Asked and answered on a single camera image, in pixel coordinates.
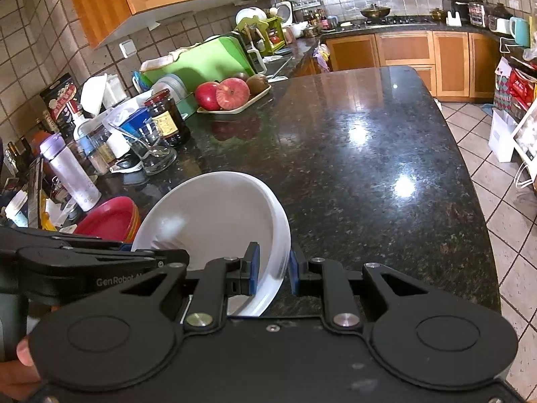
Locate white plastic tray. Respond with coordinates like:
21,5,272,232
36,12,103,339
110,157,145,174

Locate green cutting board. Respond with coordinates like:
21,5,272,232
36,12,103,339
140,35,256,93

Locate dark sauce jar red lid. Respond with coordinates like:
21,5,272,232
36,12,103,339
144,89,191,148

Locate green dish rack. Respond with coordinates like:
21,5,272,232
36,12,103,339
241,15,286,56

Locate cluster of condiment bottles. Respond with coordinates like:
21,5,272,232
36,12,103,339
294,8,338,30

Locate person's left hand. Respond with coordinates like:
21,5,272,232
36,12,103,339
0,336,43,403

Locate white cardboard box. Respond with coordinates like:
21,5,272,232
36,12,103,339
489,109,520,163

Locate clear lidded plastic jar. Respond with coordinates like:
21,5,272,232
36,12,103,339
76,111,118,176

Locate dark printed snack bag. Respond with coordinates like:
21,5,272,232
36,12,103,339
40,72,78,131

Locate black coffee maker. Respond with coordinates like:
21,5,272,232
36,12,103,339
441,0,470,24

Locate patterned gift bag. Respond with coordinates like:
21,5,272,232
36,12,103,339
493,56,515,110

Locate beige fruit tray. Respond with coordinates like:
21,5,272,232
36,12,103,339
196,84,273,115

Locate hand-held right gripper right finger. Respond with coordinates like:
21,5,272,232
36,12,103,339
289,244,425,330

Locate gas stove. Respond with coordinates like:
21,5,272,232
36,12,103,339
340,16,439,26

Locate blue tissue pack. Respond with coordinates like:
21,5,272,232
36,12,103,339
119,108,152,135

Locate purple water bottle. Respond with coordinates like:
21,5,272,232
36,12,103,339
39,133,102,213

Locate wooden base cabinets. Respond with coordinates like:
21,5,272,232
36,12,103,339
294,31,502,99

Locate red snack packets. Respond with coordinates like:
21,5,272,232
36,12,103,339
505,69,537,112

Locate white folded napkin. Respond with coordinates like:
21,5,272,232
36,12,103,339
107,130,131,158

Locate white green bowl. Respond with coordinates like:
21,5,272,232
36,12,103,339
235,7,267,26

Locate white window box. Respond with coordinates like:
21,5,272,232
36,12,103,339
509,103,537,179

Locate white cloth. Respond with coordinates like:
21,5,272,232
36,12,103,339
140,43,206,72

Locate dark wok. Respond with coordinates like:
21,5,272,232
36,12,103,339
360,4,392,20

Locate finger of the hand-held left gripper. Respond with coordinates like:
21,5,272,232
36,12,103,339
16,246,191,276
0,227,133,253

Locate white bottle red cap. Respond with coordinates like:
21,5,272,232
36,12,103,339
69,101,91,135

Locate red plastic plate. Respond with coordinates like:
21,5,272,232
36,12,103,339
75,196,137,240

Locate white plates in rack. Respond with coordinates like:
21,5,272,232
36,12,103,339
151,73,187,101

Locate dark printed card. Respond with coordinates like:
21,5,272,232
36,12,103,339
27,157,45,229

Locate orange plastic plate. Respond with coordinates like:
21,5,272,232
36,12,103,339
121,204,141,240

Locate clear glass cup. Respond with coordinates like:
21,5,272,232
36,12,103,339
129,124,178,176

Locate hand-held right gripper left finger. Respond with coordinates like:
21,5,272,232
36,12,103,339
118,242,261,330

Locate white tissue paper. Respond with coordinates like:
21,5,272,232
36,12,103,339
110,92,154,127

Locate teal mug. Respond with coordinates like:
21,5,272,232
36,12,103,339
509,17,531,48

